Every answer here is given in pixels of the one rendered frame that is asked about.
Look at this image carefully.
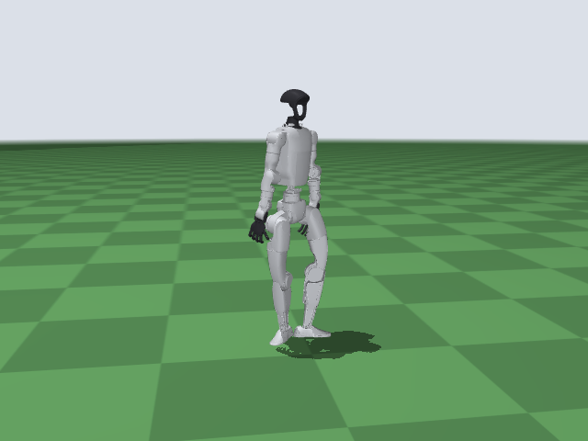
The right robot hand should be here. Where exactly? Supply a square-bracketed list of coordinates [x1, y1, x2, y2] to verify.
[248, 212, 269, 243]

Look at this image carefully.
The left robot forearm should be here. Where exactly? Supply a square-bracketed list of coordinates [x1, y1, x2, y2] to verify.
[307, 176, 322, 208]

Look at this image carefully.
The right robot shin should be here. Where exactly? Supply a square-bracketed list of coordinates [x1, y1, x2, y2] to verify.
[272, 282, 291, 332]

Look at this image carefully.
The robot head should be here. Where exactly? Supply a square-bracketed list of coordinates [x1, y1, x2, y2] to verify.
[280, 89, 310, 129]

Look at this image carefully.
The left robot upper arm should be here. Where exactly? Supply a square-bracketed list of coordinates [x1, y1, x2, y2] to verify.
[309, 130, 322, 179]

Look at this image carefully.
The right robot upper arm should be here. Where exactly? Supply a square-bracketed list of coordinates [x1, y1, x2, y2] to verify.
[264, 130, 287, 185]

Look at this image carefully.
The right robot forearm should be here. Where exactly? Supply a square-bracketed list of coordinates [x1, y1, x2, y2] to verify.
[255, 171, 275, 220]

